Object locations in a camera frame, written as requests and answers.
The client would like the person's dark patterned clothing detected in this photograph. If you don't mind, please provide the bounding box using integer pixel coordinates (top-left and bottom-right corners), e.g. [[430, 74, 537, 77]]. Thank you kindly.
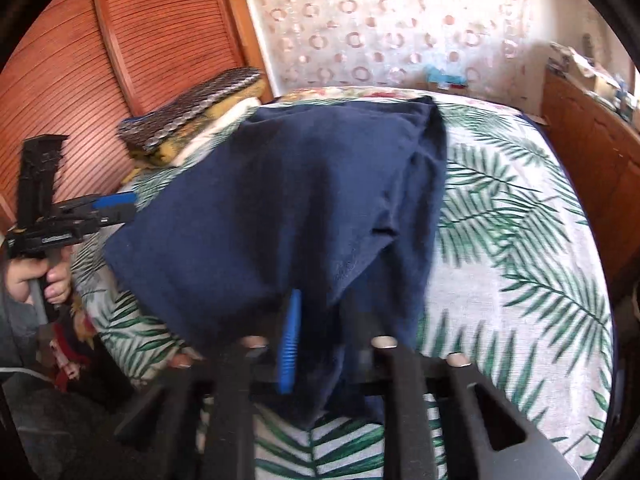
[[0, 307, 201, 480]]

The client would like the circle pattern sheer curtain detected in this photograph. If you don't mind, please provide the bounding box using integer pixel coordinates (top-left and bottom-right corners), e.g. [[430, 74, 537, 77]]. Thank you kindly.
[[236, 0, 553, 97]]

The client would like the cardboard box with blue contents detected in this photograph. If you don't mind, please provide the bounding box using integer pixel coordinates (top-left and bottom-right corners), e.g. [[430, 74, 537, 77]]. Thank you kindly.
[[424, 64, 472, 92]]

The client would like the person's left forearm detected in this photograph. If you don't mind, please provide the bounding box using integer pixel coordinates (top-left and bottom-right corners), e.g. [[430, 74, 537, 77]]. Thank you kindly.
[[0, 287, 50, 378]]

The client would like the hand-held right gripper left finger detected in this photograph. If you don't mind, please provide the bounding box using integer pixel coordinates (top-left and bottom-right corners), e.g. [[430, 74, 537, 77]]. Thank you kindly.
[[115, 288, 303, 480]]

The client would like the open cardboard box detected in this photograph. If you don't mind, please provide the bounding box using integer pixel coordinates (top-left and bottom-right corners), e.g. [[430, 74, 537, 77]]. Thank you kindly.
[[567, 49, 623, 103]]

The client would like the palm leaf print blanket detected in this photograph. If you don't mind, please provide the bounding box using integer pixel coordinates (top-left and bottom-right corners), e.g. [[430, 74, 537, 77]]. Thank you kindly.
[[70, 97, 616, 480]]

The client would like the wooden cabinet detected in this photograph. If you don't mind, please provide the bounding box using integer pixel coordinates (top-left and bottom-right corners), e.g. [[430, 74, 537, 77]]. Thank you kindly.
[[541, 67, 640, 286]]

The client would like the wooden louvered wardrobe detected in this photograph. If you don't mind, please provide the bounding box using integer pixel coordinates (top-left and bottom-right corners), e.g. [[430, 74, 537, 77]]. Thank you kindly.
[[0, 0, 275, 243]]

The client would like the floral print blanket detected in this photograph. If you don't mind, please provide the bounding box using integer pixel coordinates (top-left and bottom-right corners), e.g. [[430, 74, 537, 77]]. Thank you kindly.
[[277, 86, 523, 111]]

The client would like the person's left hand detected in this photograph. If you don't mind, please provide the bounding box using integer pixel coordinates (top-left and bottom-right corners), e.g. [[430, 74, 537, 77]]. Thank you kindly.
[[4, 252, 74, 309]]

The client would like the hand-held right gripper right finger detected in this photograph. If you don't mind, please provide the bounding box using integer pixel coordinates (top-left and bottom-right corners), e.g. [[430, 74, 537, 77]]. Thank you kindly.
[[369, 337, 576, 480]]

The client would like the navy blue printed t-shirt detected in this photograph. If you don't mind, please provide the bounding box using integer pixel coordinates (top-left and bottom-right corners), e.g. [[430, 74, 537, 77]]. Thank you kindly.
[[102, 95, 448, 431]]

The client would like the stack of folded patterned cloths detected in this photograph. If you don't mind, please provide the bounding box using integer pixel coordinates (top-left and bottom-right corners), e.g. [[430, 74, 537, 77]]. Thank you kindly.
[[116, 67, 267, 157]]

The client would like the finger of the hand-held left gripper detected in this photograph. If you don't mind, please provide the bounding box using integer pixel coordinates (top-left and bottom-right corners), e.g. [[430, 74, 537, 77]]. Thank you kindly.
[[56, 196, 139, 217], [67, 210, 137, 235]]

